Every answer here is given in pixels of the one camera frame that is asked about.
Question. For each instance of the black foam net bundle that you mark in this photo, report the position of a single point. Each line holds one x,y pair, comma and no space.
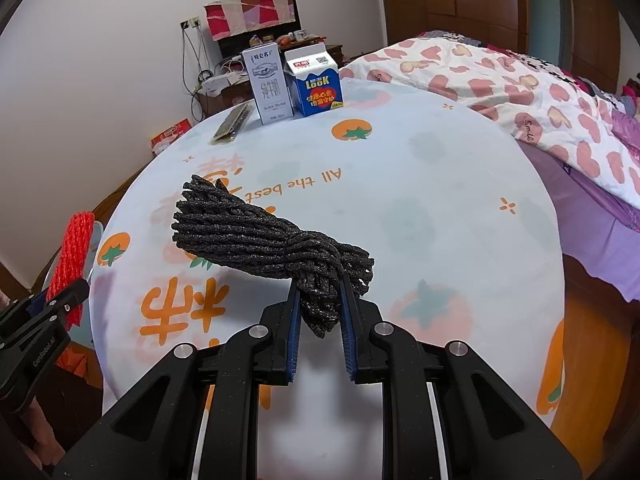
220,228

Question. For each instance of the heart print white quilt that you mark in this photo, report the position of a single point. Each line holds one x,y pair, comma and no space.
543,109

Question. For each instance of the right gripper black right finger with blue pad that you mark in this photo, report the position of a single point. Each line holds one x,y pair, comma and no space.
446,413

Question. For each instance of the blue look drink carton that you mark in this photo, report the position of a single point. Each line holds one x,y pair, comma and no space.
313,79

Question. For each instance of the red net bag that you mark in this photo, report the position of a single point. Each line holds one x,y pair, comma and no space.
68,284

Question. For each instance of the dark snack sachet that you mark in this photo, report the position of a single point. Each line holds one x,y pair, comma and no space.
233,123

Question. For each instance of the red pink patchwork cloth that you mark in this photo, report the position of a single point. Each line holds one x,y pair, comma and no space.
228,18

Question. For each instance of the dark wooden wardrobe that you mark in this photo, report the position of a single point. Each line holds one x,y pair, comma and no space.
589,29

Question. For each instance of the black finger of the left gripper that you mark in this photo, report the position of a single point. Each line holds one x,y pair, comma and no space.
55,304

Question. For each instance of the red cardboard box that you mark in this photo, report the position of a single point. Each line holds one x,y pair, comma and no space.
167,137

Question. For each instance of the white orange-print tablecloth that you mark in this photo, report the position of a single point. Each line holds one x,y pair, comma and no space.
461,229

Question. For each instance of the wall socket with cables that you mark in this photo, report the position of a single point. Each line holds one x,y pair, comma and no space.
195,66

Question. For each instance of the light blue trash bin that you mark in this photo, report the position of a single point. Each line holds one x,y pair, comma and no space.
81,334

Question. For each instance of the white blue milk carton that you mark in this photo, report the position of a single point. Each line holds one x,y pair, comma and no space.
264,68

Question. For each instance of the purple bed sheet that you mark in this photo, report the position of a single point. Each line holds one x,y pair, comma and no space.
597,229

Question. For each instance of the person left hand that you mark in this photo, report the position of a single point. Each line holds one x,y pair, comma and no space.
46,451

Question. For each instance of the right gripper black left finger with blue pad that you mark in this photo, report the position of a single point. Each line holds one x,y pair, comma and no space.
194,413

